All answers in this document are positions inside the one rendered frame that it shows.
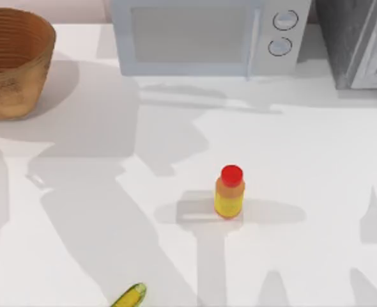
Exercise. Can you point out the yellow and green bottle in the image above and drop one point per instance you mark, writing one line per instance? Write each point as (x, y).
(129, 296)

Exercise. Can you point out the pale microwave oven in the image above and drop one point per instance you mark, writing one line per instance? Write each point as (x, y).
(188, 38)

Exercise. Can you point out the grey cabinet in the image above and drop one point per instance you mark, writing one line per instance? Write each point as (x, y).
(358, 41)

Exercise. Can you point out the brown woven basket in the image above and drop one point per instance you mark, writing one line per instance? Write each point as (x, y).
(12, 70)

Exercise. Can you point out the microwave knob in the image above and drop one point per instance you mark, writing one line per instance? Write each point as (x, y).
(285, 20)
(280, 46)

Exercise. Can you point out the yellow bottle with red cap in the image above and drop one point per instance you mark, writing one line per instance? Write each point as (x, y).
(229, 198)

